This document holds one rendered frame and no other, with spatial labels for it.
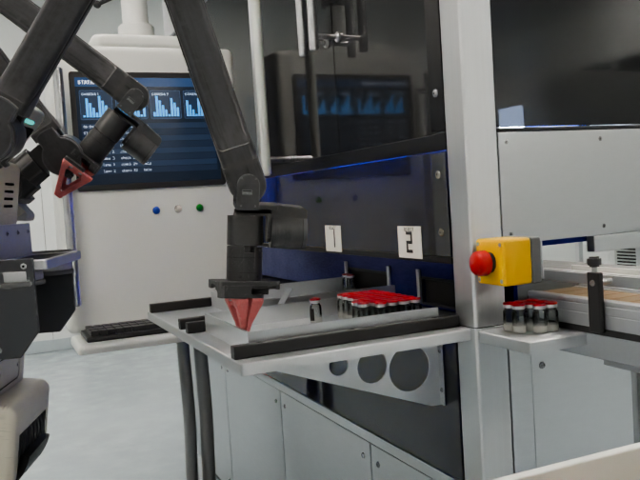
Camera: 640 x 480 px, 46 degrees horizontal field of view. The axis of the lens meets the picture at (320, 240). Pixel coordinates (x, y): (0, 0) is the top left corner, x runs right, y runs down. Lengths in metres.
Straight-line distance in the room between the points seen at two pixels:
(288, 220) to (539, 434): 0.58
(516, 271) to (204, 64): 0.57
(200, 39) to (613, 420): 0.98
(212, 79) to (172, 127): 0.94
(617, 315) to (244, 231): 0.57
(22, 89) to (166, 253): 0.99
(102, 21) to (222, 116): 5.71
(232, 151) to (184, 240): 0.96
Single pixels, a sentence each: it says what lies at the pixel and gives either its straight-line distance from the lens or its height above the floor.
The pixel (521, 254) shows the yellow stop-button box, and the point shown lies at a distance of 1.19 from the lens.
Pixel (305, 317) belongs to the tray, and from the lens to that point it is 1.47.
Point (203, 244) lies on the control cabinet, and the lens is 2.11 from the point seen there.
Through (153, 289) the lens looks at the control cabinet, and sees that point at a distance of 2.08.
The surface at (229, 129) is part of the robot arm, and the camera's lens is 1.17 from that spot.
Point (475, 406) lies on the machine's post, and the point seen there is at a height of 0.75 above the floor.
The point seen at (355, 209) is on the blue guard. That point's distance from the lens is 1.60.
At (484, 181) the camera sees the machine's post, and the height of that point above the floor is 1.12.
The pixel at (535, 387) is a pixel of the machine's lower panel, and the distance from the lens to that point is 1.37.
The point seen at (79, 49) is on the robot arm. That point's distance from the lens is 1.61.
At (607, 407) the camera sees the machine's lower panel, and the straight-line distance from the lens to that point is 1.48.
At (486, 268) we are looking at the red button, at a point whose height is 0.99.
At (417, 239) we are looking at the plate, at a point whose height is 1.03.
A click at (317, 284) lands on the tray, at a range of 1.84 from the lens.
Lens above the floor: 1.11
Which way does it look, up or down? 3 degrees down
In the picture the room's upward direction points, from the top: 4 degrees counter-clockwise
